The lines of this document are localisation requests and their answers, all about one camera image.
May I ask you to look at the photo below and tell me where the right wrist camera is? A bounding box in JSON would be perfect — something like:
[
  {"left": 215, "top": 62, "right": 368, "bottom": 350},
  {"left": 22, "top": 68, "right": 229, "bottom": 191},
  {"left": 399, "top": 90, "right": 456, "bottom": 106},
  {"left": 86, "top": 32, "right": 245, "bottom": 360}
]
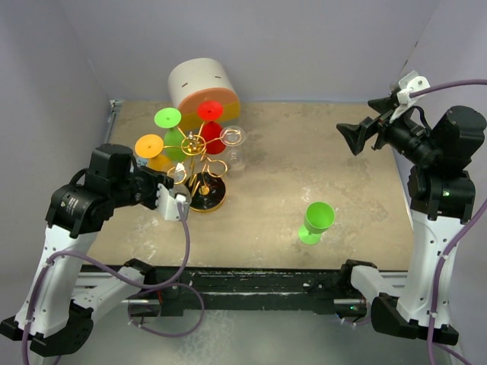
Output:
[{"left": 390, "top": 71, "right": 430, "bottom": 122}]

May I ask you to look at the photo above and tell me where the purple loop cable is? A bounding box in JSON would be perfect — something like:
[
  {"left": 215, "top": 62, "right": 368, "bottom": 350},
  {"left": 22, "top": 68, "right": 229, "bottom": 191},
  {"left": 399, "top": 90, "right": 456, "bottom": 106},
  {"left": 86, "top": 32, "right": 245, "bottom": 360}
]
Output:
[{"left": 127, "top": 280, "right": 208, "bottom": 338}]

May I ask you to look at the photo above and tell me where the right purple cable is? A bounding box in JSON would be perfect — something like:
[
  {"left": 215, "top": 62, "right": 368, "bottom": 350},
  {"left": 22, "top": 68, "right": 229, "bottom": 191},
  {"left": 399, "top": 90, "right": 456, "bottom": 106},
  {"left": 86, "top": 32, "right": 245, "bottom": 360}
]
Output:
[{"left": 409, "top": 78, "right": 487, "bottom": 365}]

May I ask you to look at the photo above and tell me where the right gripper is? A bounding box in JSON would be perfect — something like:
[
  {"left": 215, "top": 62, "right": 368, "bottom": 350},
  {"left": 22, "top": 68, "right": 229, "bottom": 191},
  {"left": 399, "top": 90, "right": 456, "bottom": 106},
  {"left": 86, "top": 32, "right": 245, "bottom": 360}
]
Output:
[{"left": 339, "top": 94, "right": 441, "bottom": 165}]

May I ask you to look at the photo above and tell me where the children's paperback book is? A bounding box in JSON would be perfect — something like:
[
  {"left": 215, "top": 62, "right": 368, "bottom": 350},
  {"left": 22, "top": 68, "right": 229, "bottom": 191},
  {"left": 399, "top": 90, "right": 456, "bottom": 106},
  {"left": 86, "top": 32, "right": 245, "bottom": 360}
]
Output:
[{"left": 136, "top": 157, "right": 148, "bottom": 167}]

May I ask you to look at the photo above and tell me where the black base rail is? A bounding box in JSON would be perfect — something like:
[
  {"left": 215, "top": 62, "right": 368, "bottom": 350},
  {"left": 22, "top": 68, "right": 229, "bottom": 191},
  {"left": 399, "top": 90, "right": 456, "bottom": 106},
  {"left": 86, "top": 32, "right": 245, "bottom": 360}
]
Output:
[{"left": 126, "top": 261, "right": 368, "bottom": 319}]

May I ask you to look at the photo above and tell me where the round mini drawer chest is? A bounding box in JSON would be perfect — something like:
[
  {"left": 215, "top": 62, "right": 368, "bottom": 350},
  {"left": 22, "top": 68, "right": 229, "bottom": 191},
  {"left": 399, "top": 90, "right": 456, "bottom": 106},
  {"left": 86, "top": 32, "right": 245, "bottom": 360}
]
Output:
[{"left": 167, "top": 58, "right": 240, "bottom": 132}]

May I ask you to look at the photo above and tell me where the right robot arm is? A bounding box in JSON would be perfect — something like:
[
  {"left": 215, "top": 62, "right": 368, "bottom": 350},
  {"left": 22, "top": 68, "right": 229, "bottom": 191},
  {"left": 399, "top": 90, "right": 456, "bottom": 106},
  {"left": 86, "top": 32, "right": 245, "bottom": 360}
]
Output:
[{"left": 337, "top": 96, "right": 486, "bottom": 345}]

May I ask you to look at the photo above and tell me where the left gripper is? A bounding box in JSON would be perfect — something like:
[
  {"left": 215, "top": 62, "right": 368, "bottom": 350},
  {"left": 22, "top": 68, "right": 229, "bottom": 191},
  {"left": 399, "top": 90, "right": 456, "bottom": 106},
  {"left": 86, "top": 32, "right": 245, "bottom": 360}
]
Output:
[{"left": 110, "top": 166, "right": 173, "bottom": 211}]

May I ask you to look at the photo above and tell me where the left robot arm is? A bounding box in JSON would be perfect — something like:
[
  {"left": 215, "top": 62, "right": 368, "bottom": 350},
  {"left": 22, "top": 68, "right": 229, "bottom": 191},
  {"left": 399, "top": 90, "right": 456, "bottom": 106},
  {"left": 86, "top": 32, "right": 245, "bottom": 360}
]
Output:
[{"left": 1, "top": 144, "right": 180, "bottom": 363}]

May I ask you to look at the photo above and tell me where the red wine glass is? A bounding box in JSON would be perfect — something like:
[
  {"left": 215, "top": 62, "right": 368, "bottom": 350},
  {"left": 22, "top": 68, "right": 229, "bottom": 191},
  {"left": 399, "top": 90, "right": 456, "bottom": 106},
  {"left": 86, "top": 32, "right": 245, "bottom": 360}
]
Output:
[{"left": 197, "top": 100, "right": 226, "bottom": 155}]

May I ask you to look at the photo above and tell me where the clear plastic wine glass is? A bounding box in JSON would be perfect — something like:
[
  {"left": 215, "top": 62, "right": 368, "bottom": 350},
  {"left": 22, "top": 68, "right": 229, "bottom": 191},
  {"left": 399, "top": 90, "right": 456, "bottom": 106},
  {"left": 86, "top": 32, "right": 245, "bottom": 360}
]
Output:
[{"left": 220, "top": 125, "right": 246, "bottom": 177}]

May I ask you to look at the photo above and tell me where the green wine glass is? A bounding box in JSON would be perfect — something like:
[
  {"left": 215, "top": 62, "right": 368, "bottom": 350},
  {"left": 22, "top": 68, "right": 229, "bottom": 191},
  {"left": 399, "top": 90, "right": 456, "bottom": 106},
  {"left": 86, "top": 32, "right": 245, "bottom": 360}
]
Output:
[
  {"left": 154, "top": 107, "right": 187, "bottom": 163},
  {"left": 298, "top": 202, "right": 335, "bottom": 246}
]

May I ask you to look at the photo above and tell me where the orange wine glass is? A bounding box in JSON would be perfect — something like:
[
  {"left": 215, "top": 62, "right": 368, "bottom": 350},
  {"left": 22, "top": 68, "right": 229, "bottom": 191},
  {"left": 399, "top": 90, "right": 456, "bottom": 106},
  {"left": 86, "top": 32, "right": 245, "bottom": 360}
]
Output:
[{"left": 135, "top": 134, "right": 177, "bottom": 172}]

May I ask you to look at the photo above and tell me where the gold wine glass rack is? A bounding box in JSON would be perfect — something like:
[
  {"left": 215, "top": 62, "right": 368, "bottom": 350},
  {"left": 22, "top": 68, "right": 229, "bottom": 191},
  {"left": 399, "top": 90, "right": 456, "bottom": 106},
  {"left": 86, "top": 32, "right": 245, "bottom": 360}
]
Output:
[{"left": 169, "top": 125, "right": 228, "bottom": 213}]

